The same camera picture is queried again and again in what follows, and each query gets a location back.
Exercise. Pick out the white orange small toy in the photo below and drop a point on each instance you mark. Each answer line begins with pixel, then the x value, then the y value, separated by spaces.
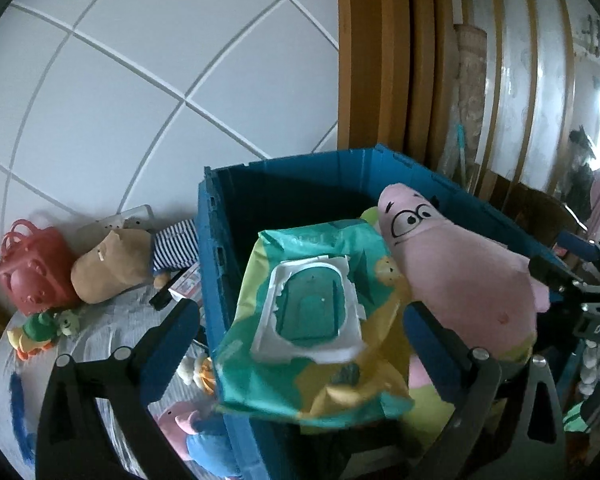
pixel 197 372

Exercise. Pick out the grey striped desktop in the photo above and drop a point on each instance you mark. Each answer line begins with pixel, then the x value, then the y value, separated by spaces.
pixel 107 322

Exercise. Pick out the plush doll with tan cap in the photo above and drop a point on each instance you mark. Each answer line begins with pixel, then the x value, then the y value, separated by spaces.
pixel 115 265

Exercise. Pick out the wooden door frame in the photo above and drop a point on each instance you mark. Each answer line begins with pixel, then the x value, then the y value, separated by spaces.
pixel 375 60

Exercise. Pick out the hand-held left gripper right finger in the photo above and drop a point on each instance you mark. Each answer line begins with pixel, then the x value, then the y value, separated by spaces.
pixel 430 355

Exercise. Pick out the white plush toy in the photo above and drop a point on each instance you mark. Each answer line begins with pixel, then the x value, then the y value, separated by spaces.
pixel 597 370

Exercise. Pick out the green yellow duck toy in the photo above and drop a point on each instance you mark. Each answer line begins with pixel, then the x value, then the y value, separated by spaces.
pixel 32 332

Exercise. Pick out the green cloth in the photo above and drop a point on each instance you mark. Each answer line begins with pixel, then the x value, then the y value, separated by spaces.
pixel 575 417

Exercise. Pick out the small black object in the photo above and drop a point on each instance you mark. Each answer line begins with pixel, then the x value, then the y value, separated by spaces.
pixel 160 300

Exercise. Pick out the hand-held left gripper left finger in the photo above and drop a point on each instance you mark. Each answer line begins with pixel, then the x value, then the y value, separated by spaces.
pixel 172 347

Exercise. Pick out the pink pig plush toy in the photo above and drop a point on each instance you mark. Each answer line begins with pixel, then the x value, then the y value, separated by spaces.
pixel 200 440

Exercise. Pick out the small green turtle toy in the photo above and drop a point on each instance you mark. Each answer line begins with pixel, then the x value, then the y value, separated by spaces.
pixel 70 324

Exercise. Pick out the red toy basket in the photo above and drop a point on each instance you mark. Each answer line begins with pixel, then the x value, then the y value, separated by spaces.
pixel 32 272

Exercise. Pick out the green yellow wet wipes pack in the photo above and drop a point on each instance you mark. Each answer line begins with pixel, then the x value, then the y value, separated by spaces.
pixel 305 325

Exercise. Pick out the blue plastic crate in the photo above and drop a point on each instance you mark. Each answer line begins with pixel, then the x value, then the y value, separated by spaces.
pixel 220 240

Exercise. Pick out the small box with red label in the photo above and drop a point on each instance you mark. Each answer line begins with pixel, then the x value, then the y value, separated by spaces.
pixel 187 282

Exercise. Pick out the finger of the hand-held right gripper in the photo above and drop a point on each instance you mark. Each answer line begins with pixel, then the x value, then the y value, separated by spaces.
pixel 580 247
pixel 550 272

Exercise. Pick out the pink starfish plush toy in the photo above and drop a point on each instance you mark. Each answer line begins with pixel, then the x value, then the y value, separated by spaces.
pixel 460 270

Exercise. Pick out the dark hanging clothes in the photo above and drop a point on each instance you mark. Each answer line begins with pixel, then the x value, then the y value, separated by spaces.
pixel 580 180

